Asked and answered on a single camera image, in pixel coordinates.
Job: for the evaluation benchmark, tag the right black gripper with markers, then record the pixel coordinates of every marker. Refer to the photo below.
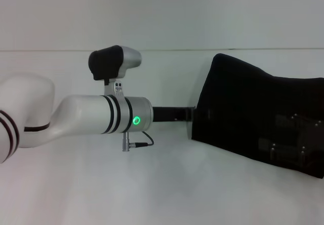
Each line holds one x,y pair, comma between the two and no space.
312,141

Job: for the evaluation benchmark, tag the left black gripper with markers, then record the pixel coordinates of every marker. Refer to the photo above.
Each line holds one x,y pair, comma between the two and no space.
172,113

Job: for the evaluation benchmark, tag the black shirt with FREE print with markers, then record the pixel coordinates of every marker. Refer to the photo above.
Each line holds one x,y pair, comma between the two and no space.
240,103

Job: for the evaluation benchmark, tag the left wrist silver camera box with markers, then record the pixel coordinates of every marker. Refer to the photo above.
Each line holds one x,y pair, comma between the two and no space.
111,62

